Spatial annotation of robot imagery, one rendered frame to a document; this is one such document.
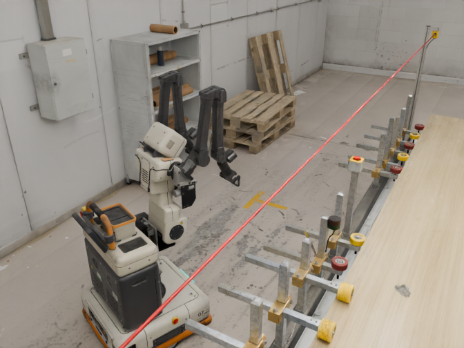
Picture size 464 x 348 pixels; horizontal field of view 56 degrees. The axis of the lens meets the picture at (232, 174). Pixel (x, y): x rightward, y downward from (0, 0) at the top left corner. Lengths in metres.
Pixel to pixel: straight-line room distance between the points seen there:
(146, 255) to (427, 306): 1.43
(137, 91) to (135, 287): 2.31
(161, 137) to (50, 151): 1.84
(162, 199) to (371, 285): 1.27
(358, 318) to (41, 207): 3.06
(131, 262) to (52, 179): 1.95
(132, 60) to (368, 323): 3.22
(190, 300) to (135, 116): 2.20
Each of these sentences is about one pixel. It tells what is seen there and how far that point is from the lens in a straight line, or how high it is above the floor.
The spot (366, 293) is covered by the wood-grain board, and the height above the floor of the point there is 0.90.
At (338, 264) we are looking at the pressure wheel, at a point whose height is 0.91.
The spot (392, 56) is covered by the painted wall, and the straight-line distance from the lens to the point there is 9.85.
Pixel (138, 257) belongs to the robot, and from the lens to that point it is 2.51.
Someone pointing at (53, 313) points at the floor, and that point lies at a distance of 3.50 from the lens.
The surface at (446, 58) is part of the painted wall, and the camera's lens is 9.71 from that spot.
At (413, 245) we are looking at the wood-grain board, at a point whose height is 0.90.
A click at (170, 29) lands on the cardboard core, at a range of 4.67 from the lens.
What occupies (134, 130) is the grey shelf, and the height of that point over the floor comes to 0.67.
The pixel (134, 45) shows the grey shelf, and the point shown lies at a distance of 4.31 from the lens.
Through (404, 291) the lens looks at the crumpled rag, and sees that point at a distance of 2.19.
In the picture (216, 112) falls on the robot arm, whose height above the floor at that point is 1.49.
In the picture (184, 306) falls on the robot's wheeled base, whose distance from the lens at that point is 2.92.
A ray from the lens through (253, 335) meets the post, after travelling 1.73.
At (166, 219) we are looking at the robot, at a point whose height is 0.84.
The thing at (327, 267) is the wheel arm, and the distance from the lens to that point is 2.33.
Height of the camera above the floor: 2.27
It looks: 26 degrees down
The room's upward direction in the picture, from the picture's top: straight up
